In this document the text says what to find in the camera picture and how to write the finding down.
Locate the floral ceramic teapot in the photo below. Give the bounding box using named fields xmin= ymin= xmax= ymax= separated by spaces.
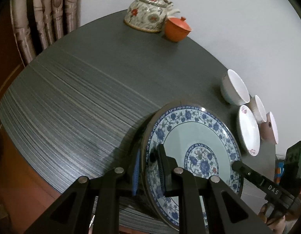
xmin=123 ymin=0 xmax=181 ymax=33

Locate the blue and orange box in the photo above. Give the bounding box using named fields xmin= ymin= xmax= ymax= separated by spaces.
xmin=275 ymin=160 xmax=286 ymax=186

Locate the orange lidded cup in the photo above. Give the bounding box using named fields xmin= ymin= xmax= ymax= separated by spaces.
xmin=164 ymin=16 xmax=193 ymax=43

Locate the large white bowl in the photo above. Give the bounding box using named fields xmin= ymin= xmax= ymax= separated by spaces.
xmin=221 ymin=69 xmax=251 ymax=106

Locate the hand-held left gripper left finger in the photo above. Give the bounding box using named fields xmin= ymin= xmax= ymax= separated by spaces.
xmin=24 ymin=149 xmax=143 ymax=234

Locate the person's right hand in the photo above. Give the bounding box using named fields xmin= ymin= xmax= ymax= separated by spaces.
xmin=259 ymin=202 xmax=287 ymax=234

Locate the beige patterned curtain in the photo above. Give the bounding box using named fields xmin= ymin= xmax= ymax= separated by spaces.
xmin=10 ymin=0 xmax=84 ymax=66

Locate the white plate with pink flowers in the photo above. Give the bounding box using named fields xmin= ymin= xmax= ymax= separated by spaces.
xmin=238 ymin=105 xmax=260 ymax=156

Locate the blue floral plate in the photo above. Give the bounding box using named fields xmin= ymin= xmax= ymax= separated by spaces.
xmin=141 ymin=100 xmax=244 ymax=232

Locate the small printed white bowl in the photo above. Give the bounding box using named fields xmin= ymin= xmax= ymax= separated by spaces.
xmin=260 ymin=111 xmax=279 ymax=145

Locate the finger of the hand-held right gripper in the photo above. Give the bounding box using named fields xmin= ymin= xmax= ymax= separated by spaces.
xmin=231 ymin=160 xmax=266 ymax=189

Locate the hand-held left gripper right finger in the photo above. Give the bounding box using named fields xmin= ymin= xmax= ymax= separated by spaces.
xmin=150 ymin=144 xmax=273 ymax=234

